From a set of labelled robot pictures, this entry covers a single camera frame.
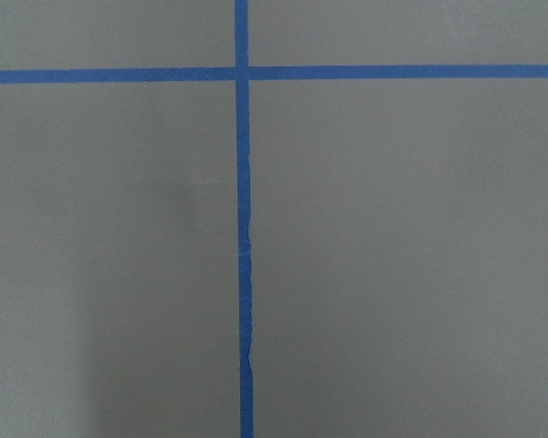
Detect blue tape grid lines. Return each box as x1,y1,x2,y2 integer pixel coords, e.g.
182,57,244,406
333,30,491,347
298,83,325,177
0,1,548,437

